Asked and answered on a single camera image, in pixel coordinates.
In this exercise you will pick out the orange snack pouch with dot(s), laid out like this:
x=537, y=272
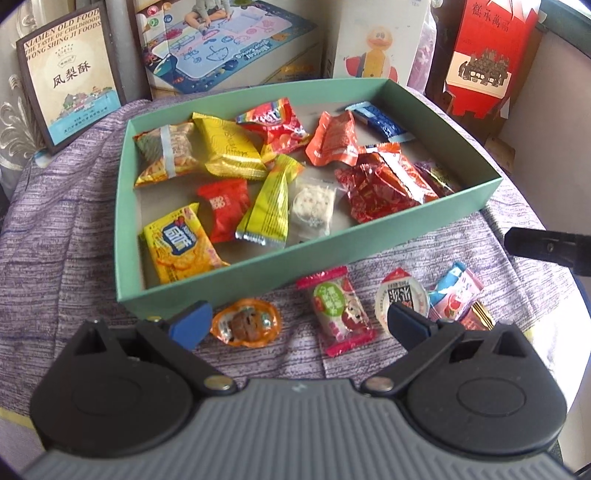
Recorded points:
x=334, y=140

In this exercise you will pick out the kids drawing mat box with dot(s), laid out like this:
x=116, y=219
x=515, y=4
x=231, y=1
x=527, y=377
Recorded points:
x=190, y=47

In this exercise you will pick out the framed pineapple cake box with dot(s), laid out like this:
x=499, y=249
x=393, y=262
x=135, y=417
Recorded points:
x=69, y=74

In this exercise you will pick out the orange jelly cup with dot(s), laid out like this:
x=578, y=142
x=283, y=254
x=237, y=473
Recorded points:
x=249, y=323

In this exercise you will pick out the maroon gold chocolate packet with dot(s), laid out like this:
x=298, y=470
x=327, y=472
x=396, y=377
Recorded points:
x=477, y=318

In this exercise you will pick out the red gift bag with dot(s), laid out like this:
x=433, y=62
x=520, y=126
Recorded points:
x=491, y=41

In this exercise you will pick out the white cracker clear packet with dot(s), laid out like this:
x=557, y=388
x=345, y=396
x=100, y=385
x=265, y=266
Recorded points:
x=311, y=208

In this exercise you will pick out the small red snack packet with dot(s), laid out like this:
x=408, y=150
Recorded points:
x=229, y=201

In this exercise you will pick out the tall orange snack bag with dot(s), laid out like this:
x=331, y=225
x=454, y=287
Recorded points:
x=408, y=175

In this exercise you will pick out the pink green candy packet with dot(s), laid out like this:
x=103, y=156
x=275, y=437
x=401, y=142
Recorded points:
x=344, y=323

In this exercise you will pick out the pink blue candy packet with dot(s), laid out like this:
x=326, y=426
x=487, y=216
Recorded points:
x=454, y=293

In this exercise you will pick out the yellow Hsun cake packet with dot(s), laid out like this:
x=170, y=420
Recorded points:
x=229, y=151

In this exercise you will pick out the orange noodle snack bag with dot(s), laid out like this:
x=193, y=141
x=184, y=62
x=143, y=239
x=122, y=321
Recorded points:
x=167, y=152

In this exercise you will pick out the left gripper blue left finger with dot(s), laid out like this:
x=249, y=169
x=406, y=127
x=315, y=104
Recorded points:
x=172, y=342

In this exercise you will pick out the clear jelly cup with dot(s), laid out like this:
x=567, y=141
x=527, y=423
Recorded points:
x=400, y=286

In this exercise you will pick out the roly-poly duck toy box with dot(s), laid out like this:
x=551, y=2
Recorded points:
x=373, y=38

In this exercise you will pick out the patterned grey curtain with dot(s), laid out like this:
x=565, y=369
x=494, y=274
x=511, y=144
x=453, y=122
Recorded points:
x=20, y=136

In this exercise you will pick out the blue snack packet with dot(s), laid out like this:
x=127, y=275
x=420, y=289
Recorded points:
x=373, y=117

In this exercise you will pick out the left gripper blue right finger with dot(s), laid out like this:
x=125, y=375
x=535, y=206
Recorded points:
x=426, y=342

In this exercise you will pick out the Hello Kitty candy packet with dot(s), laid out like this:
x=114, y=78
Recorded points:
x=439, y=178

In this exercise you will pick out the yellow cracker packet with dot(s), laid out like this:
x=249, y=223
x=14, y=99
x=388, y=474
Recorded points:
x=178, y=246

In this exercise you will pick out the Skittles rainbow candy bag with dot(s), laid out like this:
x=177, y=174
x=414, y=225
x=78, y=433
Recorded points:
x=278, y=125

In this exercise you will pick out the dark red foil wrapper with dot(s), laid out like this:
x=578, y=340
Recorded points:
x=373, y=191

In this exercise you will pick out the yellow green snack stick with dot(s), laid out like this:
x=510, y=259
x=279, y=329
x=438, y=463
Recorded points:
x=266, y=222

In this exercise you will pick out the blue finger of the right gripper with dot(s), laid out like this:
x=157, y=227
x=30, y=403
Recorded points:
x=565, y=249

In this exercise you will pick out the purple striped tablecloth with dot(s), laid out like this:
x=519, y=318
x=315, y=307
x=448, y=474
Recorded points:
x=57, y=272

